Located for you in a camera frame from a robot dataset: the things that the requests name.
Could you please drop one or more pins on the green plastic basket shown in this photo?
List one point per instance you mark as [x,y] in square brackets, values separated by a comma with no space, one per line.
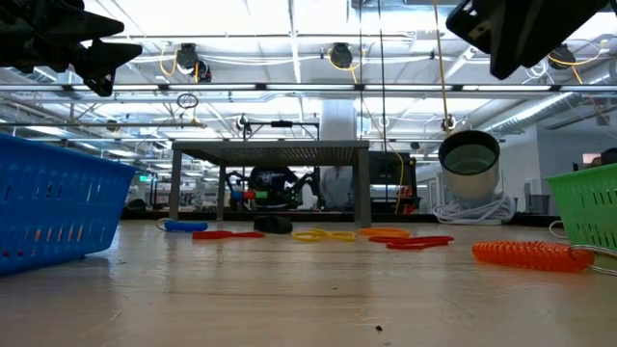
[588,207]

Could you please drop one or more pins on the black camera rig frame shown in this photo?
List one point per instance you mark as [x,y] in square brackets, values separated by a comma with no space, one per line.
[282,124]

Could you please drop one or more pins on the black binder clip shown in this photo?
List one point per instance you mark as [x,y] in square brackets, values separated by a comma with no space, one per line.
[273,225]

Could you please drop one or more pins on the black aluminium table frame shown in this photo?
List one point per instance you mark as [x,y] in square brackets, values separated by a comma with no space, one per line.
[313,217]

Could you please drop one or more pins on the bright monitor screen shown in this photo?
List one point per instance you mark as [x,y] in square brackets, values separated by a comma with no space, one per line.
[591,158]

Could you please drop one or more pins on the blue plastic basket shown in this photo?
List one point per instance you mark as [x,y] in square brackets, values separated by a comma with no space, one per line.
[58,202]

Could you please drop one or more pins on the person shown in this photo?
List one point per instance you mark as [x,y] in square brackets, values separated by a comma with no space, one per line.
[609,156]
[275,185]
[337,190]

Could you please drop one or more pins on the small blue bin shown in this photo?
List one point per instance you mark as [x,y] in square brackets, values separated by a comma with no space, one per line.
[236,195]

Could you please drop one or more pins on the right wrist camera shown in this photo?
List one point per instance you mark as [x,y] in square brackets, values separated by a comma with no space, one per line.
[470,26]

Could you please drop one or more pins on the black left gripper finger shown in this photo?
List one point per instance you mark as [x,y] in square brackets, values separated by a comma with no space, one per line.
[103,58]
[91,25]

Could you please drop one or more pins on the silver ventilation duct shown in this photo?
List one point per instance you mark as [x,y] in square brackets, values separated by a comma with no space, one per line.
[530,113]

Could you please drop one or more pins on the small green bin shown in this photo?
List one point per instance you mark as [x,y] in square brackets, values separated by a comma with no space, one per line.
[261,195]

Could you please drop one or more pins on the grey perforated metal shelf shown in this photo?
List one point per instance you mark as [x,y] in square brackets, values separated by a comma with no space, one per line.
[289,153]

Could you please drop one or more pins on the red rubber band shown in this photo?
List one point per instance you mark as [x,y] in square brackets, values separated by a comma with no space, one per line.
[414,245]
[212,234]

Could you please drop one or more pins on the small red bin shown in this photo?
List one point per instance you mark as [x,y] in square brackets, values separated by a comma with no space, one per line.
[249,195]

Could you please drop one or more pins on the grey waste bin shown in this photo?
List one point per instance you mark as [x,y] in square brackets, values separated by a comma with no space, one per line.
[537,203]

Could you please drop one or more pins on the long overhead light bar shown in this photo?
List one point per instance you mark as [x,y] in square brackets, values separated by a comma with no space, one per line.
[410,87]

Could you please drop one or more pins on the orange rubber band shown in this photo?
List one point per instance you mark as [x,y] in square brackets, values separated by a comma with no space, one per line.
[384,232]

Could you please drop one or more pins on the yellow rubber band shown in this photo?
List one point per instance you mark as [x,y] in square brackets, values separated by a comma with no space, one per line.
[347,236]

